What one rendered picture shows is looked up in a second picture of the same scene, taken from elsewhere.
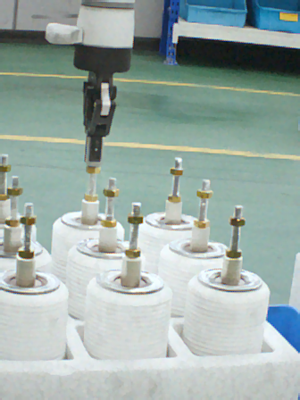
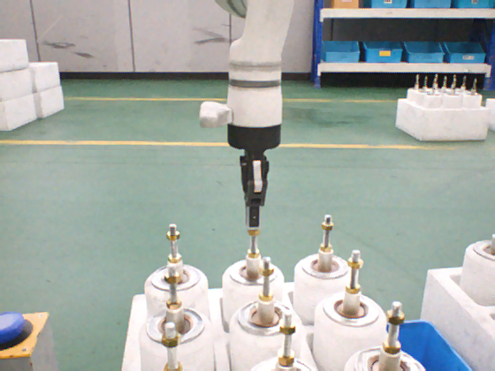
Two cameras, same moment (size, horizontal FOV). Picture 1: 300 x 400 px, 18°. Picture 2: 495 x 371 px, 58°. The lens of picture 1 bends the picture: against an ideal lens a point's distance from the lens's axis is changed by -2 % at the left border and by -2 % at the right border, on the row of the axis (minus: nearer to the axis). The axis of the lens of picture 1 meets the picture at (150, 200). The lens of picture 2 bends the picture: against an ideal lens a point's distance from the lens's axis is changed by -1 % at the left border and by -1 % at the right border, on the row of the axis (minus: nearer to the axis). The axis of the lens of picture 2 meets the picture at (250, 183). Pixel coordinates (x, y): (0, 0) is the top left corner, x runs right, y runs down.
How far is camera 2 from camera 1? 61 cm
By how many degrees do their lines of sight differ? 9
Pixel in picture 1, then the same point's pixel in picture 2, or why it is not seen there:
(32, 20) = not seen: hidden behind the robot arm
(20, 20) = not seen: hidden behind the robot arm
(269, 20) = (372, 56)
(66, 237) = (232, 292)
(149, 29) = (304, 67)
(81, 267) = (240, 343)
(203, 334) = not seen: outside the picture
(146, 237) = (303, 284)
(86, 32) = (234, 113)
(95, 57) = (245, 137)
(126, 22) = (273, 101)
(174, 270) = (329, 336)
